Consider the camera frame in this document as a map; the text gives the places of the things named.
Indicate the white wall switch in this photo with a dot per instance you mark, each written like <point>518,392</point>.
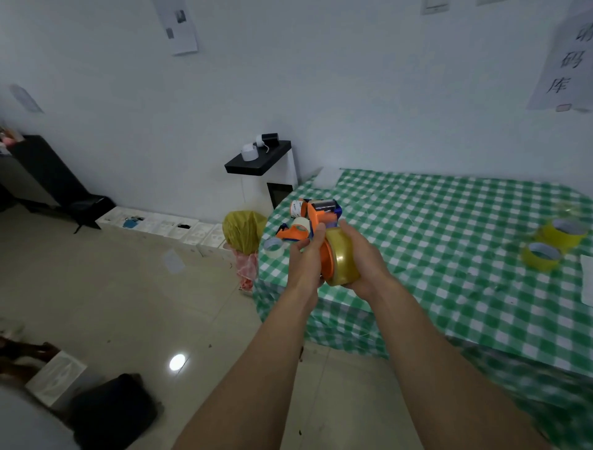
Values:
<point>491,1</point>
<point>435,5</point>

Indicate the white foam pad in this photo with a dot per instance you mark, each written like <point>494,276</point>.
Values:
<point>326,177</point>

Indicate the short yellow tape roll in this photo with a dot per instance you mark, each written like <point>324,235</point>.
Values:
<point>539,263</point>

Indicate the white board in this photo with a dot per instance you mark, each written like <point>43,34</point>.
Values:
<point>28,426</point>

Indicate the white paper sheet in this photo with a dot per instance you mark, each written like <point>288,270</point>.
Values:
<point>587,278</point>

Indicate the orange blue tape dispenser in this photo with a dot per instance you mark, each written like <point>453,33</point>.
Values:
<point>289,235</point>
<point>304,208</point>
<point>319,213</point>

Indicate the person's right forearm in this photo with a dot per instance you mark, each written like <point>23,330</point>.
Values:
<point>440,385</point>

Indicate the white paper wall sign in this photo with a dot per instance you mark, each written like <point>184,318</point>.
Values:
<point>551,55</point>

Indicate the white carton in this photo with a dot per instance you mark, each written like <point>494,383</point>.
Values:
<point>55,378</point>

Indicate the tall yellow tape roll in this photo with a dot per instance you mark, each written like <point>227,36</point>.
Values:
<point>560,238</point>

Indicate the beige tape roll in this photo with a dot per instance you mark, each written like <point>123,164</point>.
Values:
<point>302,224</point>

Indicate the person's left hand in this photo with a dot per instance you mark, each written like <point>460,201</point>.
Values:
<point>303,269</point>

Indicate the white printed tape roll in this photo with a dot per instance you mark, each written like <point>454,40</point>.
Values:
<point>295,208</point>

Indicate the black label printer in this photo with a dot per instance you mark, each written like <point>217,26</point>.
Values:
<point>269,138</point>

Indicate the pink plastic bag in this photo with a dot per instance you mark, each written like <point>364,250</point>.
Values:
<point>248,269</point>

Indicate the person's right hand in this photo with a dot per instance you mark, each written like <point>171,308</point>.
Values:
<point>370,273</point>

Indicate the yellow plastic bag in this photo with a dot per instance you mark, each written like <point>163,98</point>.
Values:
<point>243,232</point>

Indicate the white printed wall paper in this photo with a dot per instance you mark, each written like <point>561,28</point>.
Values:
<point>25,98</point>
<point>183,39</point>

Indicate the blue object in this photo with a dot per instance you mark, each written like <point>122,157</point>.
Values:
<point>129,222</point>

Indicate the person's left forearm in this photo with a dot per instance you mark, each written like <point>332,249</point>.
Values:
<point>250,385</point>

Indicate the green checkered tablecloth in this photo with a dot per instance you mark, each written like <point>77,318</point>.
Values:
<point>440,241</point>

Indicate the white cabinet with black top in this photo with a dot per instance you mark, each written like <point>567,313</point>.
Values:
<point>259,162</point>

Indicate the row of white boxes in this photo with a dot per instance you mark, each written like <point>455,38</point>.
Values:
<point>157,227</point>

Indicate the black chair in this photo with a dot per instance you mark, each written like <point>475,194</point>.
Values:
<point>51,176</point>

